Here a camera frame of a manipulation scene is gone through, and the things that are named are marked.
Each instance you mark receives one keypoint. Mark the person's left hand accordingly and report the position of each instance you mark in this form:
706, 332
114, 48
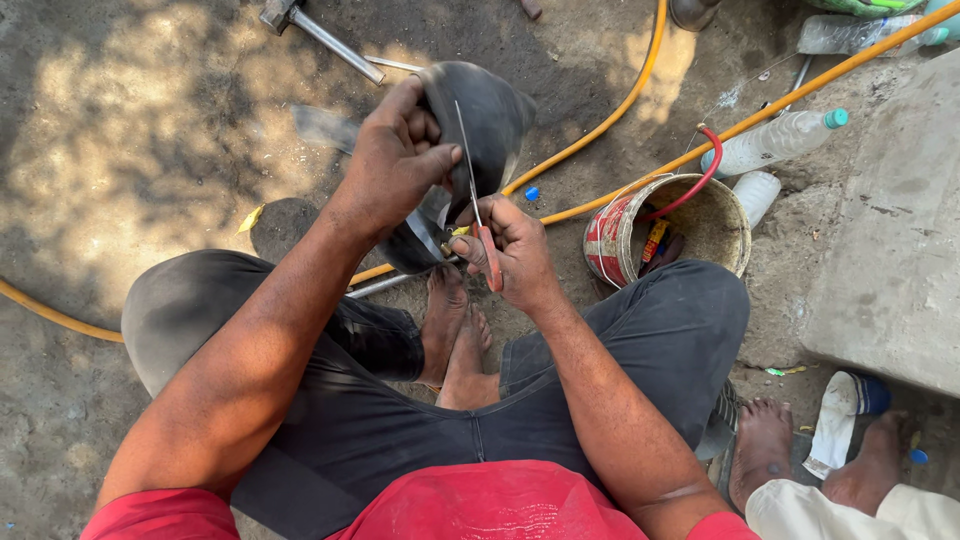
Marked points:
386, 161

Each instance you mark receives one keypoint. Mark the person's right hand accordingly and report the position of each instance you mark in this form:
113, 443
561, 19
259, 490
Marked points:
521, 259

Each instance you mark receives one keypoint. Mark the black rubber tube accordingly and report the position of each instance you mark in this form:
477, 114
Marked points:
487, 120

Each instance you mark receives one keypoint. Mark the blue bottle cap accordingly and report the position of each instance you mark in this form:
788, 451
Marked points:
918, 456
532, 193

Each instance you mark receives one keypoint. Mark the red and white bucket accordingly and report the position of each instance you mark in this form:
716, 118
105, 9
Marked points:
611, 240

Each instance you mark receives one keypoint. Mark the person's left foot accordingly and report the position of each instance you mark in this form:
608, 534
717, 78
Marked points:
444, 315

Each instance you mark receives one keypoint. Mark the thin metal rod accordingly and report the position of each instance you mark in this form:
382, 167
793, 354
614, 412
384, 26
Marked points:
394, 64

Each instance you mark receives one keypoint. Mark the person's right foot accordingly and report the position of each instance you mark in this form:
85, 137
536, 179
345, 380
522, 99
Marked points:
466, 367

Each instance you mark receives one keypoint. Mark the grey metal pipe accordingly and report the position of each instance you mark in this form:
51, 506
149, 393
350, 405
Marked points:
379, 285

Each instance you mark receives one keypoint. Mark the metal sledgehammer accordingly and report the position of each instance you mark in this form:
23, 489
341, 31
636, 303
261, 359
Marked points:
330, 43

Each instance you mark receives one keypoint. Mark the yellow glue tube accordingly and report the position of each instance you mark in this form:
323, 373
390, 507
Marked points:
655, 241

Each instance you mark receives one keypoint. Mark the yellow dry leaf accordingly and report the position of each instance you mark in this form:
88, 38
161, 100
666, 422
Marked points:
250, 219

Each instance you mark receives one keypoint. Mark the brown wooden piece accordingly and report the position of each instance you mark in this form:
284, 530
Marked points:
531, 7

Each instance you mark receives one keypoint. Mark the person's grey trousers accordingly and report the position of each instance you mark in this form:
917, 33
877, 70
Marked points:
390, 435

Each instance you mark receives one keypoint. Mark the white plastic bottle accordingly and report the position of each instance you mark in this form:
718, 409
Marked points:
756, 196

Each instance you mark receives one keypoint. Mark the person's red shirt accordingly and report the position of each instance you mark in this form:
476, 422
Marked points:
480, 506

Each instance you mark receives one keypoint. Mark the dark striped sandal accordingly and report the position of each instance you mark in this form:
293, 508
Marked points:
721, 420

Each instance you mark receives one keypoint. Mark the clear bottle with green cap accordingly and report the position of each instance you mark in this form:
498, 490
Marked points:
772, 141

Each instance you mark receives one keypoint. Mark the green wrapper scrap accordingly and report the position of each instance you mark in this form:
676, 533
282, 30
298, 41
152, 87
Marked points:
780, 370

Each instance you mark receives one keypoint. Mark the dark metal cylinder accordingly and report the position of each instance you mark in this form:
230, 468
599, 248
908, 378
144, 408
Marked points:
691, 13

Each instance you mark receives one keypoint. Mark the short metal bar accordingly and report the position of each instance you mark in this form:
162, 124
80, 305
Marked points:
796, 82

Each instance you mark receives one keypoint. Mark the grey concrete slab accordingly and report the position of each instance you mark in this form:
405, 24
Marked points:
892, 225

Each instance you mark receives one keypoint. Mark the crumpled clear plastic bottle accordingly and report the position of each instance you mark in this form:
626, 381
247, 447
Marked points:
847, 34

